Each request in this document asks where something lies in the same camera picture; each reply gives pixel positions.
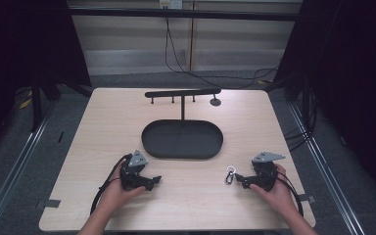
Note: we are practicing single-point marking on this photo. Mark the black key rack with tray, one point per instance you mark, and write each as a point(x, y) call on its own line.
point(182, 138)

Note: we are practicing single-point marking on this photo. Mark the yellow floor tape piece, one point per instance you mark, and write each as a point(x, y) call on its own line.
point(25, 103)

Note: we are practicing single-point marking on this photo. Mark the metal floor rail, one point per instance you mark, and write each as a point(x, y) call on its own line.
point(9, 182)
point(329, 182)

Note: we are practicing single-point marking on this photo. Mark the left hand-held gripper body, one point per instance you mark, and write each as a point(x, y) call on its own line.
point(131, 178)

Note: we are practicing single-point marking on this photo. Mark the grey tape strip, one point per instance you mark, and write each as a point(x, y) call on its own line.
point(306, 198)
point(48, 204)

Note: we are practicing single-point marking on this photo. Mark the white wall socket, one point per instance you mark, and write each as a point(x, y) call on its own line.
point(170, 4)

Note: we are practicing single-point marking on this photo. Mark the dark curtain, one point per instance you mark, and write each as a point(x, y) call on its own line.
point(349, 65)
point(26, 45)

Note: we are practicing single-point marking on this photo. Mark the black metal stand leg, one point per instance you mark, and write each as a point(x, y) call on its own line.
point(305, 104)
point(36, 104)

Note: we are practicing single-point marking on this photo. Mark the person's left hand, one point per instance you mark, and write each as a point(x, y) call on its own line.
point(117, 192)

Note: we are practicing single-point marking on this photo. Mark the person's right hand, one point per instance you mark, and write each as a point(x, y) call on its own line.
point(278, 194)

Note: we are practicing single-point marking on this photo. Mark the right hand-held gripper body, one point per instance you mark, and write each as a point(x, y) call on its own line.
point(265, 173)

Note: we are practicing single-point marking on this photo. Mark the black horizontal frame bar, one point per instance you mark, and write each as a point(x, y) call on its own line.
point(182, 14)

